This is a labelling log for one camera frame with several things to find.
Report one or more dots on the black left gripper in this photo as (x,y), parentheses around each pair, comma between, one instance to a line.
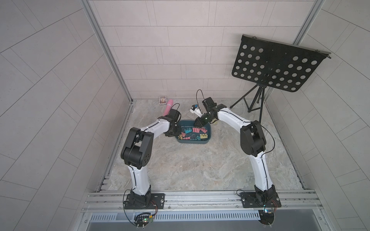
(178,132)

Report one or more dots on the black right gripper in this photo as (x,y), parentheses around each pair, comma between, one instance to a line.
(201,121)

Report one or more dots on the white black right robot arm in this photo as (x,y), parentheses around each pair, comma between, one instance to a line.
(252,141)

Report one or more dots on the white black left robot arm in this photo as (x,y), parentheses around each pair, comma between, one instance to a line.
(137,150)

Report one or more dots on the small card box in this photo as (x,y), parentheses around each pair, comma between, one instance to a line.
(162,100)

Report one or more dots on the binder clips pile in box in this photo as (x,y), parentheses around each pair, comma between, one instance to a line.
(194,134)

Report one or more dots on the pink toy microphone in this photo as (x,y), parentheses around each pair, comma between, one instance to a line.
(168,107)

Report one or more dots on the black music stand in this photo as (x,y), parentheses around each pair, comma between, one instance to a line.
(274,64)

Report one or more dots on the left circuit board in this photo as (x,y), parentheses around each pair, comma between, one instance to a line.
(143,219)

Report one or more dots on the circuit board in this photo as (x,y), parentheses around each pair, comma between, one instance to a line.
(143,219)
(266,218)

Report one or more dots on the right circuit board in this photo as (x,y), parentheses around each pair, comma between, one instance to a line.
(266,218)

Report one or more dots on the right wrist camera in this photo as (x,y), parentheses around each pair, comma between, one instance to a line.
(195,109)

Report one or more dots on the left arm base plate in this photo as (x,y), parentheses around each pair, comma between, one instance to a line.
(148,201)

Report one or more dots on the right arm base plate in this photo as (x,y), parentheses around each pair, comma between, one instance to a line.
(260,200)

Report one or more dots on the aluminium mounting rail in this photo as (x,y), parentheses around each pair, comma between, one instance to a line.
(113,201)

